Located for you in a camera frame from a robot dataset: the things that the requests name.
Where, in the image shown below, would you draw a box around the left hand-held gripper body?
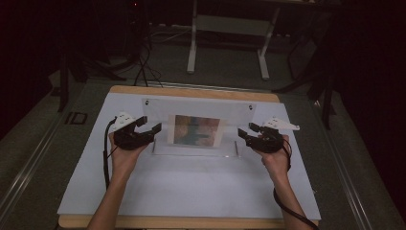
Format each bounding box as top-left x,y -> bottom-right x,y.
110,111 -> 155,151

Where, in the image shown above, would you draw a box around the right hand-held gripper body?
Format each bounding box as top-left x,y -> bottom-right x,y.
246,116 -> 302,154

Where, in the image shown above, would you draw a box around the photo card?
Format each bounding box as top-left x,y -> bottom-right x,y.
167,113 -> 227,149

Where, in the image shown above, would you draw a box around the clear acrylic photo frame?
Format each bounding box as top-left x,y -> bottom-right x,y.
141,97 -> 258,159

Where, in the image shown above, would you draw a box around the person's left hand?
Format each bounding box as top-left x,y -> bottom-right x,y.
108,131 -> 151,180

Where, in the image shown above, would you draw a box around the person's right hand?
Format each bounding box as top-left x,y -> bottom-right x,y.
254,133 -> 292,180

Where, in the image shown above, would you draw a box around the wooden table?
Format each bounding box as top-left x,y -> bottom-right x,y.
57,84 -> 321,230

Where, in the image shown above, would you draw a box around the white sheet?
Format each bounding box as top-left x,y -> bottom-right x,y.
56,92 -> 322,220

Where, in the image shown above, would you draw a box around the black metal stand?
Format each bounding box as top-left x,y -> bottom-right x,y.
56,47 -> 128,113
271,18 -> 340,130

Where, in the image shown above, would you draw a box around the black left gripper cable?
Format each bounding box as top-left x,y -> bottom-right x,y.
102,117 -> 118,190

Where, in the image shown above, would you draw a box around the black floor cables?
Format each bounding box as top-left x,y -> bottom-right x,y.
133,37 -> 165,88

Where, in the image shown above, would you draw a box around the black rectangular floor bracket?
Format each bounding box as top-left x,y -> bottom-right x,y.
64,111 -> 89,126

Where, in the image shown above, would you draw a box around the white metal desk frame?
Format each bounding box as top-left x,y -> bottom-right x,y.
186,0 -> 282,81

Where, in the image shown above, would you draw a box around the metal floor rail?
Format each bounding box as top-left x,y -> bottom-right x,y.
309,100 -> 375,230
0,109 -> 79,221

